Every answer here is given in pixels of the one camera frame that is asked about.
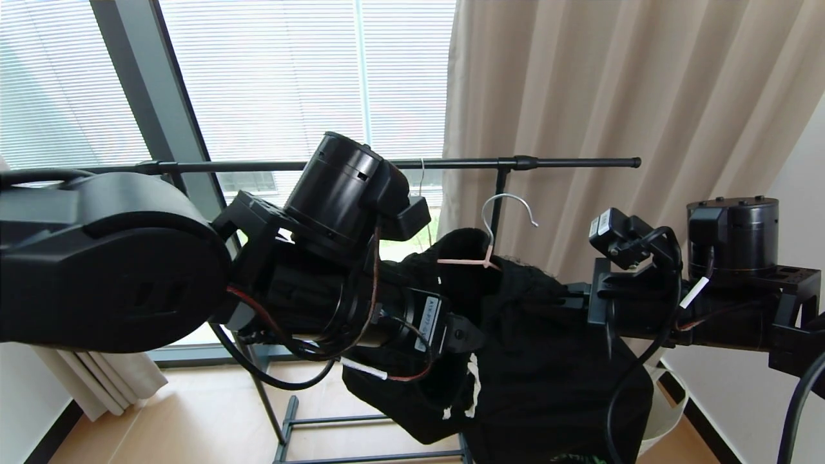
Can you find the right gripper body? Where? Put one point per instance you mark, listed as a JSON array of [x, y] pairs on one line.
[[644, 316]]

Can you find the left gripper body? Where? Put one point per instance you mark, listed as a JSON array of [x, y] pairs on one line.
[[403, 309]]

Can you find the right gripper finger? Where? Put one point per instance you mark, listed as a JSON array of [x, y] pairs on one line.
[[577, 296]]

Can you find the pink clothes hanger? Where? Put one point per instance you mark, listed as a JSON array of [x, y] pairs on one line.
[[422, 174], [461, 262]]

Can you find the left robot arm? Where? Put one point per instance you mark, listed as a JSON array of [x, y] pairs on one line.
[[97, 270]]

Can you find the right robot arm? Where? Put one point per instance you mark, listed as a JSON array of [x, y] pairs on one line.
[[735, 238]]

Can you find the white laundry basket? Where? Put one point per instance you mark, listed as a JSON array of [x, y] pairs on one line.
[[670, 406]]

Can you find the black clothes rack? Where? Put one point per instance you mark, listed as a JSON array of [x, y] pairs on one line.
[[567, 162]]

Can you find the beige curtain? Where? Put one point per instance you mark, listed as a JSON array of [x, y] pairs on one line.
[[109, 380], [612, 96]]

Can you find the window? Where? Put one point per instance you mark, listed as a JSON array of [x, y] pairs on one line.
[[271, 77]]

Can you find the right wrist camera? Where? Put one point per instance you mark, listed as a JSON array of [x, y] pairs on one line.
[[622, 238]]

